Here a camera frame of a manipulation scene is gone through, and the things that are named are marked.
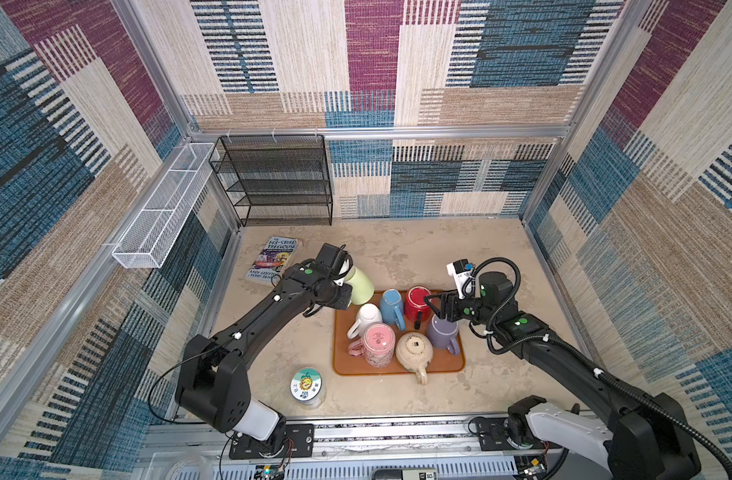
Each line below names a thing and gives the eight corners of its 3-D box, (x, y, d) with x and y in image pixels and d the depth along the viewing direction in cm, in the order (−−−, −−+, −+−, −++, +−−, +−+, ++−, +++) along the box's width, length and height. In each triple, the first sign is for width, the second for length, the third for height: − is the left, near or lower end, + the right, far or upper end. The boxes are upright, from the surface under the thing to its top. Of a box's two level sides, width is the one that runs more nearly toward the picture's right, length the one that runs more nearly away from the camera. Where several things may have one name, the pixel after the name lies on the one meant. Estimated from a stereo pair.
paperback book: (247, 281, 106) (244, 276, 103) (269, 240, 118) (267, 234, 115) (279, 287, 104) (277, 282, 102) (298, 244, 116) (296, 239, 114)
